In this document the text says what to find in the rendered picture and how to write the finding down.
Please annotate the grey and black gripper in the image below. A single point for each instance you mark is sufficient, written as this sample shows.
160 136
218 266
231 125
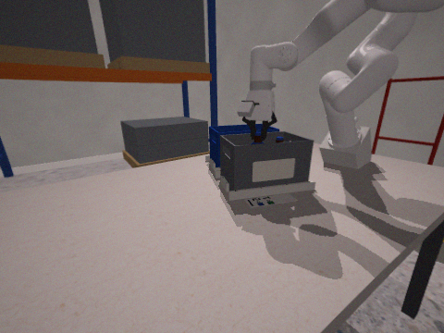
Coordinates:
266 98

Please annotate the white paper pick list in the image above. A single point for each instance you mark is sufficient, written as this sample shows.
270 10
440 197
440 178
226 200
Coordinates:
275 199

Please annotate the blue crate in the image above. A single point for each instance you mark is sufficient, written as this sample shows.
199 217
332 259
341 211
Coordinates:
216 131

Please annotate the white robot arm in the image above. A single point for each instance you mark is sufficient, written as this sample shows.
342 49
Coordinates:
371 63

